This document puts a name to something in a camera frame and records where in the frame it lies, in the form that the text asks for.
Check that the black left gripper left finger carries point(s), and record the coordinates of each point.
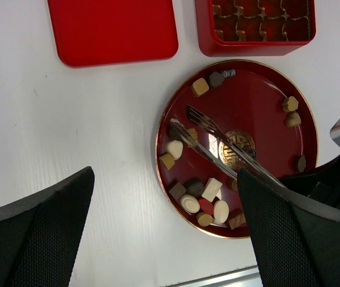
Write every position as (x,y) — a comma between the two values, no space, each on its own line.
(40,234)

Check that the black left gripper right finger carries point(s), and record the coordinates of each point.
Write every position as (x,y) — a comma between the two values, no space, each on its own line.
(296,240)

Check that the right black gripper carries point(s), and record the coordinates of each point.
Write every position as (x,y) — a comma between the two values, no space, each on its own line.
(321,184)

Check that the steel tongs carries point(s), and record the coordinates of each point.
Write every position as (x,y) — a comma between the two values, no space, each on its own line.
(204,122)

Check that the brown striped square chocolate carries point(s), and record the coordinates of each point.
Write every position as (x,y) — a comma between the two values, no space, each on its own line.
(235,219)

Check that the tan heart chocolate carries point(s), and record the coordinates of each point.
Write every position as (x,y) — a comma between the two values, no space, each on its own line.
(293,119)

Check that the white oval chocolate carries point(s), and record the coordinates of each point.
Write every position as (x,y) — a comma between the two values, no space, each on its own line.
(221,211)

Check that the dark round centre chocolate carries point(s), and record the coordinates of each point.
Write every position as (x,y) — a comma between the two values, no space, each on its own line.
(252,153)

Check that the tan flower chocolate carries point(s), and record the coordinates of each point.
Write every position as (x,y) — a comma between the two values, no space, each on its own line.
(290,104)

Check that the tan round chocolate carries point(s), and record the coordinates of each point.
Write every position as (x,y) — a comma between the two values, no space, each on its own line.
(204,219)

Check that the red oval chocolate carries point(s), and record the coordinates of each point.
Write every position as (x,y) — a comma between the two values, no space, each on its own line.
(206,206)

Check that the white rectangular chocolate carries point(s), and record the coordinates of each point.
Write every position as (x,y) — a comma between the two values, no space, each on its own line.
(211,189)

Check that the white spiral round chocolate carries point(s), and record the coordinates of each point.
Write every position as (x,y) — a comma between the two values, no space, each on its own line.
(189,203)

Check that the dark textured round chocolate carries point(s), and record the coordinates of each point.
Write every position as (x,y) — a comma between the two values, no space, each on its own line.
(194,187)

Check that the tan cup chocolate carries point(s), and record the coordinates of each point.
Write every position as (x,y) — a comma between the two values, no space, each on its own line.
(168,160)

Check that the tan barrel chocolate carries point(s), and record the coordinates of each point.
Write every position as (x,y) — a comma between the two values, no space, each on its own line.
(193,136)

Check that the striped black white chocolate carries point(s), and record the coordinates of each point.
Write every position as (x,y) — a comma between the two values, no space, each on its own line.
(229,73)

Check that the white heart chocolate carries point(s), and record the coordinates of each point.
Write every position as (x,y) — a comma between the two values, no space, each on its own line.
(174,148)

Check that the dark flower chocolate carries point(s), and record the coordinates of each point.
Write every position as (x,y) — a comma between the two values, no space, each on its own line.
(215,79)

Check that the tan square chocolate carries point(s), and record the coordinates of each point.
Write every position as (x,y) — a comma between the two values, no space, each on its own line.
(199,87)

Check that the red square chocolate box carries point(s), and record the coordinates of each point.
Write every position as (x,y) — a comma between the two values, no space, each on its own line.
(254,28)

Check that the round red lacquer plate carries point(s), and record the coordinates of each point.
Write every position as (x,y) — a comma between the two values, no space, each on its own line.
(247,108)

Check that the red square box lid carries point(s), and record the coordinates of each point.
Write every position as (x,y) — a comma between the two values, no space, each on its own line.
(92,33)

